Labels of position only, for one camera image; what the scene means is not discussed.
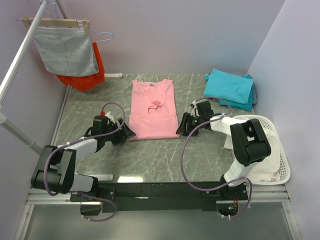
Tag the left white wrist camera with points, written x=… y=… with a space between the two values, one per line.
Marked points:
x=109 y=115

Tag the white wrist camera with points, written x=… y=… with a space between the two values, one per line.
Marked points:
x=194 y=109
x=109 y=115

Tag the wooden clip hanger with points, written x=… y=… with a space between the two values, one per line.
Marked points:
x=66 y=23

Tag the metal clothes rack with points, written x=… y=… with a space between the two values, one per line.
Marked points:
x=30 y=97

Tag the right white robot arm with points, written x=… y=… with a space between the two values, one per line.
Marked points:
x=250 y=144

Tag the black base beam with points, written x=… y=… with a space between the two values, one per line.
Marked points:
x=153 y=196

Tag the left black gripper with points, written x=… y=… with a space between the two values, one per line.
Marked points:
x=127 y=133

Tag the grey hanging cloth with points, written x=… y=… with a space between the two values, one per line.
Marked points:
x=66 y=51

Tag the white garment in basket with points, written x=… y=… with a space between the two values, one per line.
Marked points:
x=267 y=162

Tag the orange hanging garment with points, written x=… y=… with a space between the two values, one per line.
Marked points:
x=85 y=83

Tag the white laundry basket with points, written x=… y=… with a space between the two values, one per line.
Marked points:
x=280 y=155

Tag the folded teal t shirt stack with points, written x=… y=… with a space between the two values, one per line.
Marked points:
x=236 y=90

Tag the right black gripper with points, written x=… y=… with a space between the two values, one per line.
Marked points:
x=186 y=118

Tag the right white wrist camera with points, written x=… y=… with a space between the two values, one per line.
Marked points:
x=194 y=109

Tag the pink t shirt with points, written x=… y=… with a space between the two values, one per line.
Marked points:
x=153 y=114

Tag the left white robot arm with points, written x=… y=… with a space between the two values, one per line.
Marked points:
x=56 y=166

